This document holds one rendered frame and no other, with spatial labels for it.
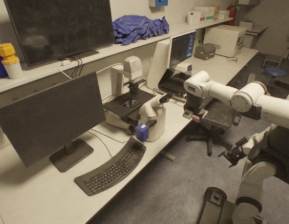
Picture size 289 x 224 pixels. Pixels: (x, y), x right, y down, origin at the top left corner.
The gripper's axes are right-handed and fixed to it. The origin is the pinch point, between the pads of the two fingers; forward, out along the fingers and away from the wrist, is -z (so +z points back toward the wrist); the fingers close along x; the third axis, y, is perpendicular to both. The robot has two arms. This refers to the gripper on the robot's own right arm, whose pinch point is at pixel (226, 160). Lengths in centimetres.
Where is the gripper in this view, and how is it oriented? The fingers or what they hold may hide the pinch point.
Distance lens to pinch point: 146.5
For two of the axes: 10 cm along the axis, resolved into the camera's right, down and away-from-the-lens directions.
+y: -6.4, 4.1, -6.5
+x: -6.9, -6.9, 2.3
